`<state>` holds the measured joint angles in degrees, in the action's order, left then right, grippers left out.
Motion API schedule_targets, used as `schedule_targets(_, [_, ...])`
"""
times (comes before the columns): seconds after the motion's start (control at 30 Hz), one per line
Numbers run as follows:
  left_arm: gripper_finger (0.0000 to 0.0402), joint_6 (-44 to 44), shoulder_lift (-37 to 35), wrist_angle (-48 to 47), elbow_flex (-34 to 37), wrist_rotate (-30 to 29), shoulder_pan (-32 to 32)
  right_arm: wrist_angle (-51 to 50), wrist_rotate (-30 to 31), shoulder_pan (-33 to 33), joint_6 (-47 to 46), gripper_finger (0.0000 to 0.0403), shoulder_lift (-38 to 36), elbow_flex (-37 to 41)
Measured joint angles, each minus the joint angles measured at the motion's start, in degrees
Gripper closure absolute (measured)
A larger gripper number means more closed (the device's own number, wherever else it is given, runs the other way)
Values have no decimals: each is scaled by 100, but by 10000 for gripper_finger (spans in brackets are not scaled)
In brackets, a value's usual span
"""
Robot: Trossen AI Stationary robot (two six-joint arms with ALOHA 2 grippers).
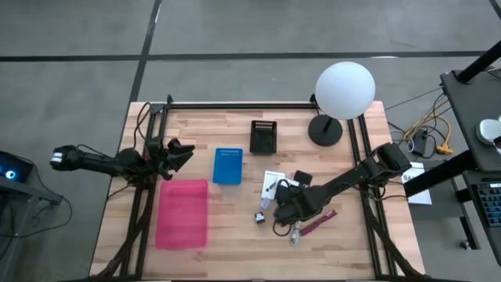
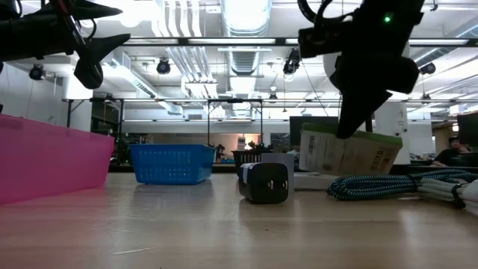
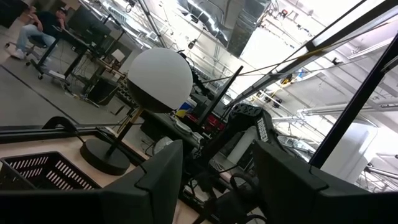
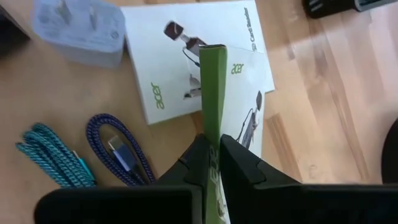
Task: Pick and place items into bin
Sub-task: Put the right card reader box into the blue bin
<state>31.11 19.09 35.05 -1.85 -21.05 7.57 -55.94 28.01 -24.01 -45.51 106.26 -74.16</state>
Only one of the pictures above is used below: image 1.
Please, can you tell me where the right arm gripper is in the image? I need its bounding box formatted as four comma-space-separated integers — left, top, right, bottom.
273, 179, 326, 227

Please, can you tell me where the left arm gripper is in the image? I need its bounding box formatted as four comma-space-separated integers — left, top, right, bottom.
146, 136, 196, 182

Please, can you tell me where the white product box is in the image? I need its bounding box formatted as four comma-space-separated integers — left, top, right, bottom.
261, 170, 287, 200

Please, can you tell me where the blue plastic bin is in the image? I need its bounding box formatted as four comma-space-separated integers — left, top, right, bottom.
212, 147, 244, 186

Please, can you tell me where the black plastic bin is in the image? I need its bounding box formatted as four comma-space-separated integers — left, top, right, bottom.
249, 119, 278, 155

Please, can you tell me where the black square pouch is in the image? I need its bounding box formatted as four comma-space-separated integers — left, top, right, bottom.
293, 169, 314, 187

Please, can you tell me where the silver metal keyring item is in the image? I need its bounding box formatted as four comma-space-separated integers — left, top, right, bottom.
289, 221, 302, 248

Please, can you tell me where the white globe lamp black base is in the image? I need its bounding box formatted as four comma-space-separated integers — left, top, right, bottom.
307, 61, 377, 148

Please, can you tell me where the white paper sheet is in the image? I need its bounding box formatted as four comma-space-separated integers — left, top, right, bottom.
401, 161, 434, 206

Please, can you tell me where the black power adapter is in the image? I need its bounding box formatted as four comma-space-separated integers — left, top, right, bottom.
413, 129, 430, 157

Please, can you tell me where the grey equipment stand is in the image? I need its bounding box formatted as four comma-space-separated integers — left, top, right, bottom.
0, 175, 64, 282

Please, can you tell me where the black device blue light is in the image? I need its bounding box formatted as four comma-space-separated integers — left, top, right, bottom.
0, 150, 34, 184

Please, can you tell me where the black keyboard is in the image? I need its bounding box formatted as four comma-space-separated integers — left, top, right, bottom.
474, 181, 501, 229

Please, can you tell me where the black side desk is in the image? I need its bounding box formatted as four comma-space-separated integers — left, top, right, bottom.
402, 69, 501, 268

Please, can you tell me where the white round device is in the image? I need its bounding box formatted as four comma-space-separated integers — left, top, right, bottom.
475, 116, 501, 146

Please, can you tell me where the black diagonal pole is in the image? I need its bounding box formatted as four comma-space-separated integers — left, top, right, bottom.
456, 40, 501, 84

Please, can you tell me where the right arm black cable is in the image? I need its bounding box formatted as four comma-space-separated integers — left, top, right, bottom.
272, 220, 293, 237

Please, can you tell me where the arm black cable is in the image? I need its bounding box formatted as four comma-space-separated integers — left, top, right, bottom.
132, 101, 153, 152
272, 220, 293, 237

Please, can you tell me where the black aluminium table frame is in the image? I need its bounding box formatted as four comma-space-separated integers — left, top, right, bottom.
92, 93, 426, 281

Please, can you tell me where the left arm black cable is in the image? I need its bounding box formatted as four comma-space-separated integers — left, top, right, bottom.
132, 101, 153, 152

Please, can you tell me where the yellow power cable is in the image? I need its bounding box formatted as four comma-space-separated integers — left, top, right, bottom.
402, 101, 455, 156

